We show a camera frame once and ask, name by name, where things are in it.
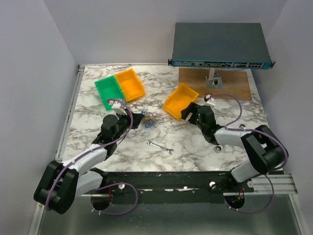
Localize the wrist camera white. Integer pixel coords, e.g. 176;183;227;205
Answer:
204;94;216;107
108;99;128;116

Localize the yellow bin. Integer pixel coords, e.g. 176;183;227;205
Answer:
114;69;145;102
162;83;199;120

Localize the silver ratchet wrench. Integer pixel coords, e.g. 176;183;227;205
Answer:
214;127;246;152

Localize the silver open-end wrench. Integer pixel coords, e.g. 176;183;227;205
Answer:
147;141;174;155

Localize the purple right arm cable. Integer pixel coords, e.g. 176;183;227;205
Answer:
211;93;289;213

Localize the aluminium table frame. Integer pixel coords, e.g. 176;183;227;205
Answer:
29;64;299;235

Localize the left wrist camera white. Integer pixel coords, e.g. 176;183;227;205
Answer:
108;99;128;116

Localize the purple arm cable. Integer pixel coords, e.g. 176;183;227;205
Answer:
45;98;138;216
211;93;289;213

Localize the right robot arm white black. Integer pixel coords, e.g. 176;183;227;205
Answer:
181;102;289;192

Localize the wooden base board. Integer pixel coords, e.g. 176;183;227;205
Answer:
178;68;252;100

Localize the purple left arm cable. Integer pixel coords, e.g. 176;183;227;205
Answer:
45;98;138;216

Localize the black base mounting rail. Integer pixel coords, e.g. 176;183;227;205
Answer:
87;169;254;204

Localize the blue network switch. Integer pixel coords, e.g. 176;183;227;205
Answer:
168;23;275;70

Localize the green plastic bin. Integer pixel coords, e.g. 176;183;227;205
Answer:
94;75;125;111

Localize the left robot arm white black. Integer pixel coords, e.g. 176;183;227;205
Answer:
33;113;144;214

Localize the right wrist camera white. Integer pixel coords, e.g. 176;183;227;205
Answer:
204;94;216;107

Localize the metal switch stand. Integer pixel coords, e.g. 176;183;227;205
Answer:
205;68;223;90

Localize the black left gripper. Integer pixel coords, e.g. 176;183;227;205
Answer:
113;108;144;141

